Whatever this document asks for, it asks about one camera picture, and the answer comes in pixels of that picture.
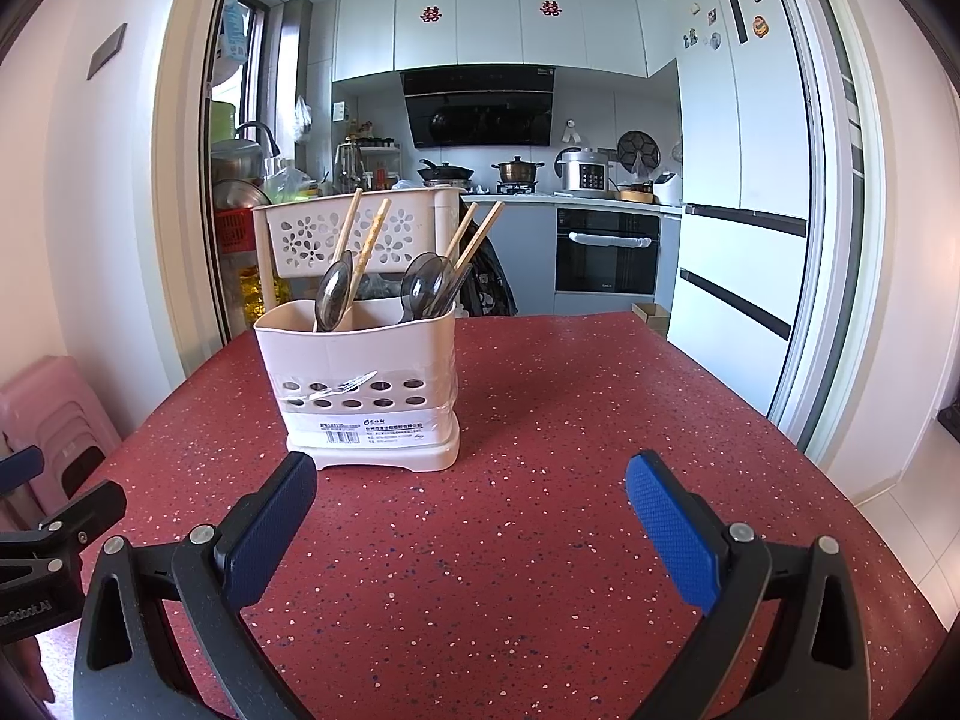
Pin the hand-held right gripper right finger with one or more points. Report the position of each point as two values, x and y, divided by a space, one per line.
667 532

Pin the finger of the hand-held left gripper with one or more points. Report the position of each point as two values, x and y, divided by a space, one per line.
21 465
67 532

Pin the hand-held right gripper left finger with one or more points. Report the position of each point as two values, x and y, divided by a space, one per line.
274 532

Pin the white utensil holder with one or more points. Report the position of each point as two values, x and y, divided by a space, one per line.
360 390

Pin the dark red spoon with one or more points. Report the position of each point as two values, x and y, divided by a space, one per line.
334 289

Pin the translucent grey spoon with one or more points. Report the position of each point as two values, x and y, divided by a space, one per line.
422 285

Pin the black chopstick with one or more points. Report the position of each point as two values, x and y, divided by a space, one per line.
454 283

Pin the pink plastic stool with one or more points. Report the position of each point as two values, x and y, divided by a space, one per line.
52 405

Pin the cardboard box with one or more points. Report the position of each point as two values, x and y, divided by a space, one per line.
651 319

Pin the yellow oil bottle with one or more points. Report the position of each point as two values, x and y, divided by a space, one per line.
259 292

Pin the black built-in oven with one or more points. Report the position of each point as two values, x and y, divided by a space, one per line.
607 255

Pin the white perforated basket cart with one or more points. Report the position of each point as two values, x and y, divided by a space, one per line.
300 240

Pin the red plastic basket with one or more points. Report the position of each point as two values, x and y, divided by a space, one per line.
234 232

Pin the grey base cabinet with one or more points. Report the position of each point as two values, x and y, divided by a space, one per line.
532 255

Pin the bamboo steamer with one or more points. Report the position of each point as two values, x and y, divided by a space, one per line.
637 193

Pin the small white rice cooker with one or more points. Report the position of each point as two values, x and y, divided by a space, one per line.
667 187

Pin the clear plastic bag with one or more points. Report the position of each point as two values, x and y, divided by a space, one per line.
289 184

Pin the stainless steel bowl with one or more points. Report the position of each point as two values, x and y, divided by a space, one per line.
236 172

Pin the sliding glass door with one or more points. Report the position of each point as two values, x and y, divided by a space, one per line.
821 202

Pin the silver electric pressure cooker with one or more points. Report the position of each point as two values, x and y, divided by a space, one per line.
586 172

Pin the white refrigerator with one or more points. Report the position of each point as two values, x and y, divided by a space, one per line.
735 165

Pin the spice rack with jars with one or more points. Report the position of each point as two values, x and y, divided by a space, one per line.
364 165

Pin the black round multi-hole pan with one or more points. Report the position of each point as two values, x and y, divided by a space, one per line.
637 148

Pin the steel pot on stove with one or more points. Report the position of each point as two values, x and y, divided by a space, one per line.
516 171

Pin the green plastic container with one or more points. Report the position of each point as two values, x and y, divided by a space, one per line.
223 120

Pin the black frying pan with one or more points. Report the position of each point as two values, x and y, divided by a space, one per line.
446 171

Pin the kitchen faucet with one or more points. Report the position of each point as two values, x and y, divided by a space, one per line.
259 129

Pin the black range hood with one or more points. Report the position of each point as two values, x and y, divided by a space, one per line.
480 109

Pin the white upper cabinets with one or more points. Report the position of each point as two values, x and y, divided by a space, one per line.
495 37

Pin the red paper decal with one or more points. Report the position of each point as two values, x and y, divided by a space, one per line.
430 14
550 9

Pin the grey wall switch plate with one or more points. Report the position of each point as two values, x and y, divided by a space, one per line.
106 51

